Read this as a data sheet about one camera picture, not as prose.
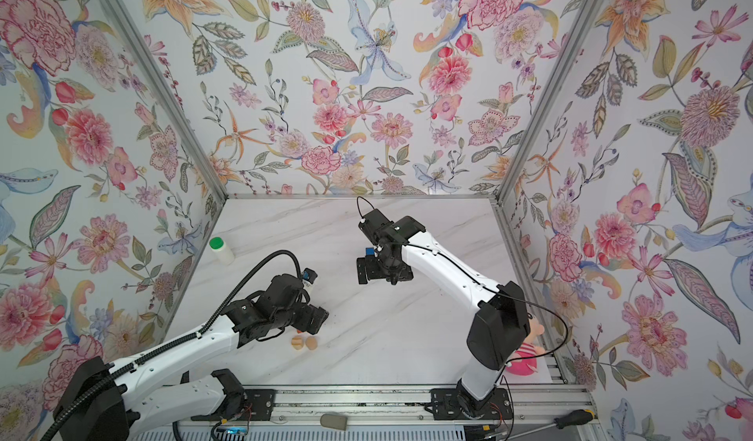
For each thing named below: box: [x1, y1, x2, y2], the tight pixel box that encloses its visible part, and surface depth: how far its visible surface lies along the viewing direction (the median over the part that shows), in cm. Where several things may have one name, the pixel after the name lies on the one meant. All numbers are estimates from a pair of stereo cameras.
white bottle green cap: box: [208, 236, 235, 266], surface depth 98 cm
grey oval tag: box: [319, 413, 349, 432], surface depth 72 cm
